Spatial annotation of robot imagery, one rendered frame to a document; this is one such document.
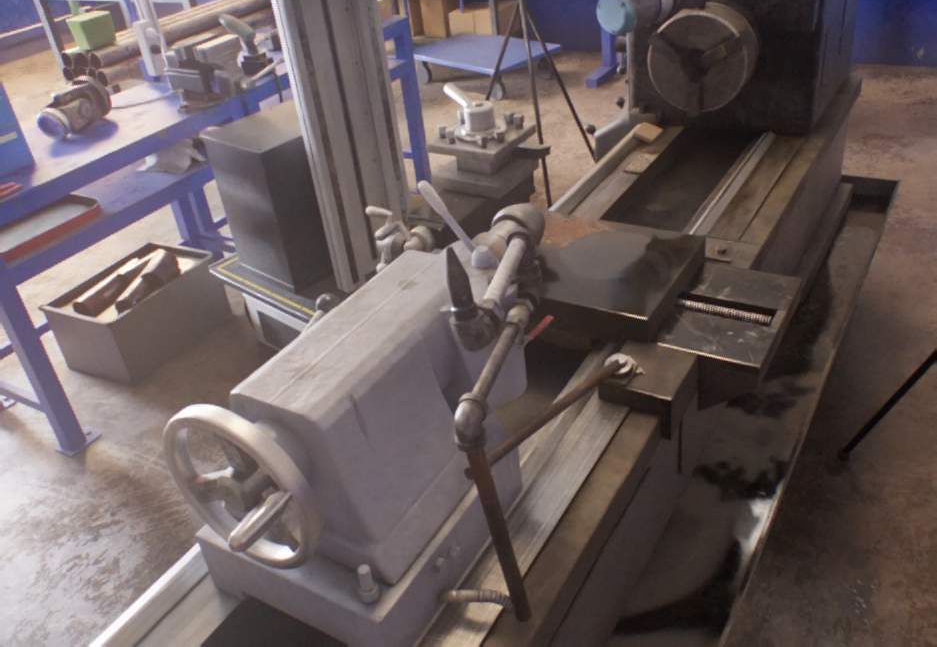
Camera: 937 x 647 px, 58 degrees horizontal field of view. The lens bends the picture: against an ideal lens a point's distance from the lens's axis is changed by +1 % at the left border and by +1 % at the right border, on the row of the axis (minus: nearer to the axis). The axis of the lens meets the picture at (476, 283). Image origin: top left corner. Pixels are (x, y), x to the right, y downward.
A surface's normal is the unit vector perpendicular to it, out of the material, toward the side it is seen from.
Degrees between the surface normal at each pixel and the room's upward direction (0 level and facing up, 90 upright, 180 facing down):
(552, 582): 0
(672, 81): 90
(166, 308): 90
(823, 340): 0
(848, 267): 0
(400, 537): 62
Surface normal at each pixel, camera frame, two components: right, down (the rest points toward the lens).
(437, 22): -0.47, 0.50
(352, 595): -0.11, -0.85
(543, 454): 0.57, -0.43
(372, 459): 0.80, -0.04
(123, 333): 0.88, 0.16
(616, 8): -0.70, 0.47
